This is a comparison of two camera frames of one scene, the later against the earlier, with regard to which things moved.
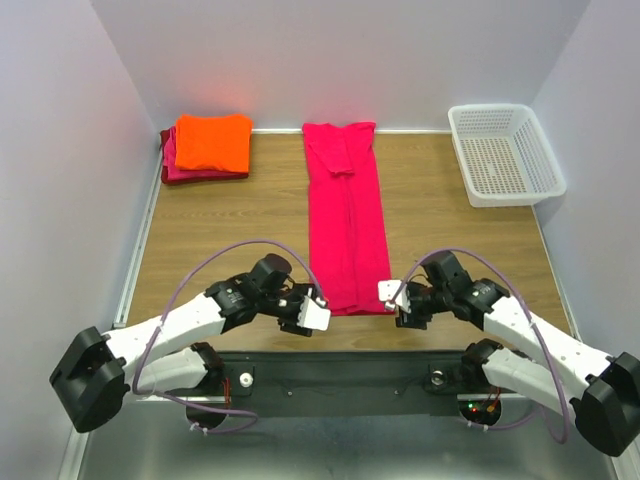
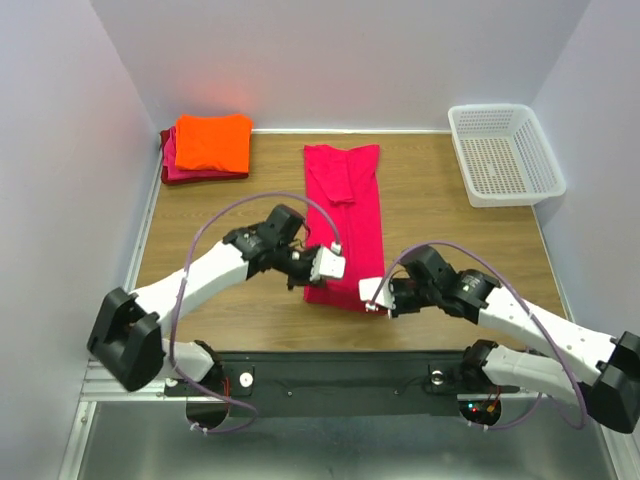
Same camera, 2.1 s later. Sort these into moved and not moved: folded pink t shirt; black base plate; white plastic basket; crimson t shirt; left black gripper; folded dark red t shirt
Moved: crimson t shirt; left black gripper
Not moved: black base plate; folded pink t shirt; folded dark red t shirt; white plastic basket
